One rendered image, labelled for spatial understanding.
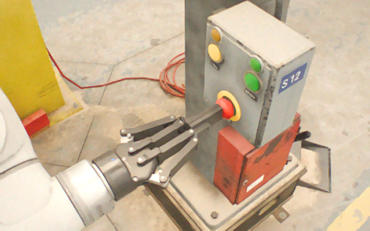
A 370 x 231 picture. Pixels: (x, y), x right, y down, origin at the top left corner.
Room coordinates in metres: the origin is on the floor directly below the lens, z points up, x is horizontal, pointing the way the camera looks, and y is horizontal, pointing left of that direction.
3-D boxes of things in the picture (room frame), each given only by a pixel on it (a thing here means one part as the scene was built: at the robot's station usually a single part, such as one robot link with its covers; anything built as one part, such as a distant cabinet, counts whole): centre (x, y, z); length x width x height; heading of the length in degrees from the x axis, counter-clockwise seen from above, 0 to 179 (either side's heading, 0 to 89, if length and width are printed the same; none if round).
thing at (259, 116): (0.54, -0.15, 0.99); 0.24 x 0.21 x 0.26; 127
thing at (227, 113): (0.45, -0.07, 0.97); 0.04 x 0.04 x 0.04; 37
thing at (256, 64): (0.41, -0.10, 1.11); 0.03 x 0.01 x 0.03; 37
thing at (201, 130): (0.38, -0.02, 0.97); 0.05 x 0.03 x 0.01; 128
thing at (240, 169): (0.70, -0.22, 0.49); 0.25 x 0.12 x 0.37; 127
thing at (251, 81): (0.41, -0.10, 1.07); 0.03 x 0.01 x 0.03; 37
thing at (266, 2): (0.69, -0.15, 1.02); 0.13 x 0.04 x 0.04; 127
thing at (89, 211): (0.27, 0.15, 0.97); 0.09 x 0.06 x 0.09; 38
